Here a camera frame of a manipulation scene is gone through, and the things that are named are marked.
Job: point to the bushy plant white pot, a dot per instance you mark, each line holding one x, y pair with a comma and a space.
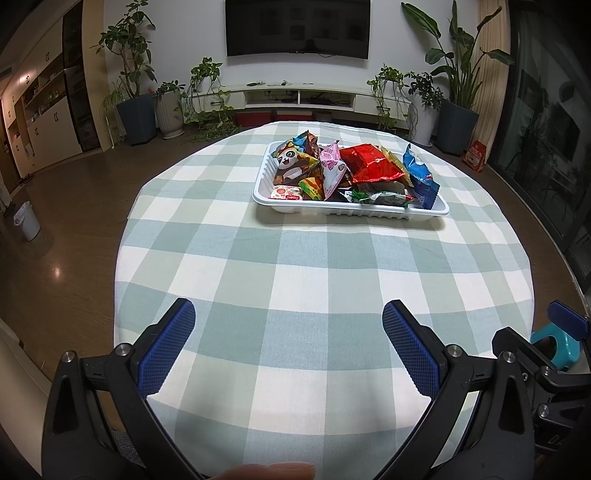
425, 120

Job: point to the red foil snack packet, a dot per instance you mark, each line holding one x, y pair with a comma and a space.
374, 164

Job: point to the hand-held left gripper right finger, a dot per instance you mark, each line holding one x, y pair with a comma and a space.
408, 344

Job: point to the small plant ribbed white pot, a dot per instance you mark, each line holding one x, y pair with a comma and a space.
170, 115

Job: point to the trailing vine plant on stand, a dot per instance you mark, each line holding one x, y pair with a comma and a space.
207, 83
388, 87

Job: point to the blue snack packet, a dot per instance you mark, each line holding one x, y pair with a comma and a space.
422, 177

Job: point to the pink snack packet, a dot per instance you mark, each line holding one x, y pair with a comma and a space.
332, 170

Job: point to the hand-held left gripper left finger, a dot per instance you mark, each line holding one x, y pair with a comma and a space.
168, 341

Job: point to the glass sliding door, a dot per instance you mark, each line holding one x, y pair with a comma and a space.
549, 138

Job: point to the white trash bin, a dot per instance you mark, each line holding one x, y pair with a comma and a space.
27, 224

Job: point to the dark grey trousers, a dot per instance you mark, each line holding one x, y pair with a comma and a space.
127, 450

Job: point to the panda print snack packet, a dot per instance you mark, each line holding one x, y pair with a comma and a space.
295, 161

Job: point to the person's left hand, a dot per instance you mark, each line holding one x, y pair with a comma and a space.
263, 471

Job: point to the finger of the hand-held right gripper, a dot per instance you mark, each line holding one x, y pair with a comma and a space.
517, 348
570, 318

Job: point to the large-leaf plant dark pot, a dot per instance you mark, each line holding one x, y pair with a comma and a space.
457, 127

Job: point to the gold snack packet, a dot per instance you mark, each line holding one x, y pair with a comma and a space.
397, 161

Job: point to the white wall cabinets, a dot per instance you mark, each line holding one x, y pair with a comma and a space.
41, 120

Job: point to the red white candy packet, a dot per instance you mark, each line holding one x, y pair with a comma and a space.
286, 193

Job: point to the white television cabinet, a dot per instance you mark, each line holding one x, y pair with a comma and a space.
323, 94

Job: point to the red storage box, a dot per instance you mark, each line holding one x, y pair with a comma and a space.
295, 116
255, 119

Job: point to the clear seed packet green edges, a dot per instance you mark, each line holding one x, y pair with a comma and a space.
383, 198

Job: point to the dark tall cabinet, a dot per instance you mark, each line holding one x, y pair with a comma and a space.
81, 83

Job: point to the beige curtain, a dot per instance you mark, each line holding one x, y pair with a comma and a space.
491, 27

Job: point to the tall plant blue pot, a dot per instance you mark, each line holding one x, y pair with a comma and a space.
136, 120

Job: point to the red paper bag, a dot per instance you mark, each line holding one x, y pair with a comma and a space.
475, 157

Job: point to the white plastic tray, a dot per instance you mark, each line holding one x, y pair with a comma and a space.
351, 213

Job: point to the orange yellow snack packet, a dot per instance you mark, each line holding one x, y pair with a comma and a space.
313, 187

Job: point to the wall television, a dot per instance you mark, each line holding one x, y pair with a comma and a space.
298, 27

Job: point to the thin plant white stand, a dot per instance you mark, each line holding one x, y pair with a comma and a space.
111, 110

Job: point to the teal plastic stool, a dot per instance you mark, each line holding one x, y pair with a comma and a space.
558, 346

